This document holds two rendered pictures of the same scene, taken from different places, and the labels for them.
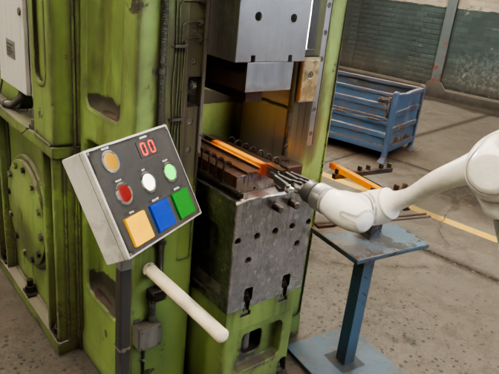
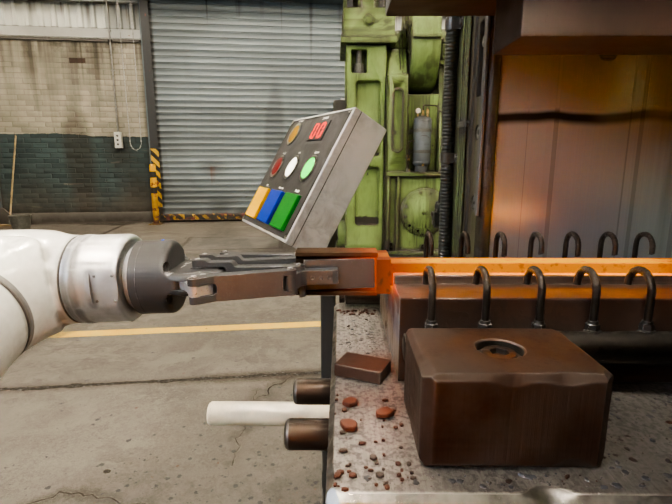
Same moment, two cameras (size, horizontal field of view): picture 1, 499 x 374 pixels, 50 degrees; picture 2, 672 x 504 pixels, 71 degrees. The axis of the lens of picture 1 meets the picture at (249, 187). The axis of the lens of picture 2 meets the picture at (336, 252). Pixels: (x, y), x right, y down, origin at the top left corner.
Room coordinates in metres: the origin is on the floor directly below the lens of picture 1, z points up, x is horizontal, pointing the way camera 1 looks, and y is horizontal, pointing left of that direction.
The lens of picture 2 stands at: (2.05, -0.43, 1.11)
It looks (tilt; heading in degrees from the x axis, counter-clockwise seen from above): 11 degrees down; 132
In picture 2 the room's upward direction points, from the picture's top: straight up
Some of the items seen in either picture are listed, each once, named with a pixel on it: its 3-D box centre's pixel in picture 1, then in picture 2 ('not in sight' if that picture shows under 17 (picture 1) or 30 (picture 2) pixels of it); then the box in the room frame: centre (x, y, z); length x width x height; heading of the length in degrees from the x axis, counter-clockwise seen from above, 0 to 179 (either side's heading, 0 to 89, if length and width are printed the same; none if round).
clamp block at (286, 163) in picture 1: (284, 168); (496, 391); (1.93, -0.12, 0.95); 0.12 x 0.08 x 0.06; 41
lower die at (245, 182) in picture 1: (223, 160); (583, 302); (1.93, 0.11, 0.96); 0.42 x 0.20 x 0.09; 41
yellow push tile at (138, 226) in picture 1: (138, 228); (259, 203); (1.19, 0.26, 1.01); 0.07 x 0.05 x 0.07; 156
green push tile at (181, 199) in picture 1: (182, 203); (287, 212); (1.38, 0.18, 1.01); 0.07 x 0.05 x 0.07; 156
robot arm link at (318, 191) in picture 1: (322, 197); (114, 277); (1.57, -0.23, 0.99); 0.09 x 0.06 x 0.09; 131
